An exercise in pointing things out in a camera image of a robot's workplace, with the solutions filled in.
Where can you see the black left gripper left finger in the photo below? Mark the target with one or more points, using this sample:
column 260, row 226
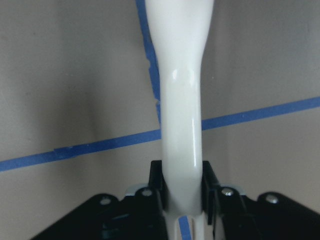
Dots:
column 149, row 206

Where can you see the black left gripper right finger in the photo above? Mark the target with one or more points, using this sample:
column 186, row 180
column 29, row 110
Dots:
column 224, row 207

